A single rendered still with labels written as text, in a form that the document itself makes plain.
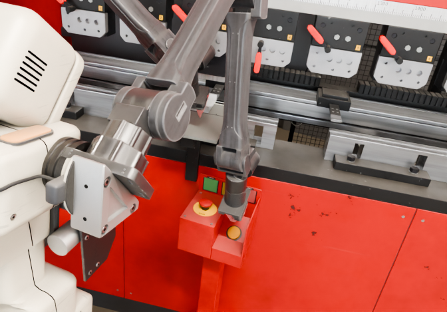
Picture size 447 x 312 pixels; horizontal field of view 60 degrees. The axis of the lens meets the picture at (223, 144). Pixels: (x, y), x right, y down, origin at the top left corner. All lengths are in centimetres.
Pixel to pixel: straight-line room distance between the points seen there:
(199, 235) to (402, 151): 71
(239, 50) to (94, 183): 48
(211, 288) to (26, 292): 69
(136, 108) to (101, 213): 16
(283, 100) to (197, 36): 89
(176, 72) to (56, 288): 46
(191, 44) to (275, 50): 58
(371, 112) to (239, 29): 84
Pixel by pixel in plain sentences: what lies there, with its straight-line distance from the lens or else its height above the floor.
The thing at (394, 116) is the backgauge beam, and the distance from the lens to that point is 160.
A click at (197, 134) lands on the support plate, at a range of 110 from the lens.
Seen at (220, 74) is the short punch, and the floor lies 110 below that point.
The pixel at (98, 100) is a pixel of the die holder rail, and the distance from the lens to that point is 146.
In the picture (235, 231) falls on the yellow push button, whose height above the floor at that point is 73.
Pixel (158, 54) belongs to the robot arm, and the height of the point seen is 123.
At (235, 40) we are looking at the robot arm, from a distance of 87.
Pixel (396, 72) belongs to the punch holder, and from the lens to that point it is 125.
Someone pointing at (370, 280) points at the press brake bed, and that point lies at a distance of 152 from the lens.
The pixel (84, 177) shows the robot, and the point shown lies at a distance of 53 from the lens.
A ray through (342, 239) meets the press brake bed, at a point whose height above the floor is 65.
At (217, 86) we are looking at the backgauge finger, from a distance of 147.
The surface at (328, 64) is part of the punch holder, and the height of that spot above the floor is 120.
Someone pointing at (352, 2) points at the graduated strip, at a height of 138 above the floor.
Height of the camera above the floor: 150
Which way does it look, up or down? 28 degrees down
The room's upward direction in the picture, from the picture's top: 7 degrees clockwise
